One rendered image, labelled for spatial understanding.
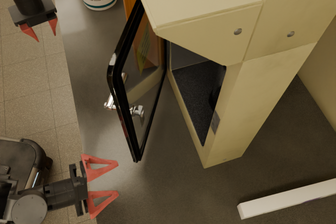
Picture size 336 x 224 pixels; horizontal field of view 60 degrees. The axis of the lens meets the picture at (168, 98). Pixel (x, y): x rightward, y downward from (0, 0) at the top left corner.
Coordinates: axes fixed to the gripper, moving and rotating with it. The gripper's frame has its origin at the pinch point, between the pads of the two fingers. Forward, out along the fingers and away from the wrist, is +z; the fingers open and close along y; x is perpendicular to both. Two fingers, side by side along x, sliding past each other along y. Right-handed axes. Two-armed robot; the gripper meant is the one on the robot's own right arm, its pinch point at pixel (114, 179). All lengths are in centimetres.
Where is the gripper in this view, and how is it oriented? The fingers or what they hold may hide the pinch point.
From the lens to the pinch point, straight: 70.3
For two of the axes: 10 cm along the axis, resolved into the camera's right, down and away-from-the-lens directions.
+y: 0.8, -8.5, -5.2
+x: -4.2, -5.0, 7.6
